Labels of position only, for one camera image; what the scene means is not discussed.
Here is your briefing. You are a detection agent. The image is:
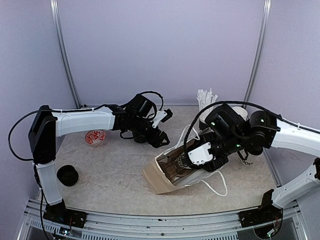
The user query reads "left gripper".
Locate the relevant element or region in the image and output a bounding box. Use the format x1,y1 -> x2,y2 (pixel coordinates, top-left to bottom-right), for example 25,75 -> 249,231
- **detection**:
131,115 -> 171,148

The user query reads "cardboard cup carrier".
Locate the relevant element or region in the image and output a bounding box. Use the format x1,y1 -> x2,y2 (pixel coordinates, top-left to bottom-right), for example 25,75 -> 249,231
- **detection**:
158,150 -> 193,183

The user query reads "white paper cup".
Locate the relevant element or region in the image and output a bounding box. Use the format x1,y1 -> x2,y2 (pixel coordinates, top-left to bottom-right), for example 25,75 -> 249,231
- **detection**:
241,154 -> 256,167

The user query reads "brown paper bag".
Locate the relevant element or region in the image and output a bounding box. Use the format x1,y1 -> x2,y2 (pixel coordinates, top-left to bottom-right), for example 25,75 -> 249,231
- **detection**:
141,125 -> 228,197

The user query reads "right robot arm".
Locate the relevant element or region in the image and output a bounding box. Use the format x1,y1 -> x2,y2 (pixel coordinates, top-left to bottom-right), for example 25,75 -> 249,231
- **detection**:
199,101 -> 320,222

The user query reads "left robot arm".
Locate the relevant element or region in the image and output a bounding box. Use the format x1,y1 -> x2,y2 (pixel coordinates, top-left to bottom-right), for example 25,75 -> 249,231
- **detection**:
26,93 -> 173,223

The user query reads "dark green mug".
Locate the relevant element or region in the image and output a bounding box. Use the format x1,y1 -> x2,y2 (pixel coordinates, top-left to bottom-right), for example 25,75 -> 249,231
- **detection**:
132,132 -> 147,144

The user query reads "stack of white cups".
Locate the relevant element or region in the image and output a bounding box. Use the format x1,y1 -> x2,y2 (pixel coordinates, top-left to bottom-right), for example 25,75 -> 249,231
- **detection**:
232,106 -> 248,121

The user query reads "black cup with straws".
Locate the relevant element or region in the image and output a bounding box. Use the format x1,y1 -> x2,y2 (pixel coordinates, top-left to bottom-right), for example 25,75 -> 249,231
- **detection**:
196,88 -> 218,131

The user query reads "red patterned bowl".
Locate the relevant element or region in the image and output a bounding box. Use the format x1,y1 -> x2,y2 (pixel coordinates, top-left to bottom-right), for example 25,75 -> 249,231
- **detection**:
84,130 -> 106,147

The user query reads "stack of black lids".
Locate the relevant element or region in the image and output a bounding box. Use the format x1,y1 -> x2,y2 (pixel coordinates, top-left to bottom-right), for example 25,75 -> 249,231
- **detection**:
56,165 -> 79,187

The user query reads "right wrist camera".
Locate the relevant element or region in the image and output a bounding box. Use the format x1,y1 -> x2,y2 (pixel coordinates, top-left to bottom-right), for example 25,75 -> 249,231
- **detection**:
177,142 -> 216,169

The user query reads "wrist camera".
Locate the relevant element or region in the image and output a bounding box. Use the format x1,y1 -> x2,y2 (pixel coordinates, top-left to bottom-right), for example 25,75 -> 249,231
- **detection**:
177,142 -> 216,169
152,109 -> 173,129

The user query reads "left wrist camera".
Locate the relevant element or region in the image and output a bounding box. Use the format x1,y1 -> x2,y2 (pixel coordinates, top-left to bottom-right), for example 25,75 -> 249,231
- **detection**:
152,109 -> 173,129

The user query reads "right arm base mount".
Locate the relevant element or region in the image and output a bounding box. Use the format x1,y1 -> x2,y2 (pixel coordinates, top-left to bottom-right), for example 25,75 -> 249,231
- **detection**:
238,204 -> 283,228

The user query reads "right aluminium frame post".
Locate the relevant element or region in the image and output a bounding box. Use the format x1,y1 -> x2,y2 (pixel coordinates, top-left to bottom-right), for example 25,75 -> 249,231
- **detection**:
243,0 -> 272,102

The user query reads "aluminium frame post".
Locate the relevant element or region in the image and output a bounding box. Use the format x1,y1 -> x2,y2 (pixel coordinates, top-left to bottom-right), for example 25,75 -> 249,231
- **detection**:
243,0 -> 272,102
49,0 -> 82,109

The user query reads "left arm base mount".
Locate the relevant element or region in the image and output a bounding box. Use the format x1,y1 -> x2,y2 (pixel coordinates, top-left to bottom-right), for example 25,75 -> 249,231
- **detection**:
43,204 -> 87,229

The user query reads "front aluminium rail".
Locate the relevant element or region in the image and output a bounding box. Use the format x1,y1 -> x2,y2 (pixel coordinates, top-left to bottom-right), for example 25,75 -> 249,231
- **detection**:
13,199 -> 311,240

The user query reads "left aluminium frame post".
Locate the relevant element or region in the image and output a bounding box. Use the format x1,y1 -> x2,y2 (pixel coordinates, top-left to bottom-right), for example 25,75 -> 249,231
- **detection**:
49,0 -> 82,109

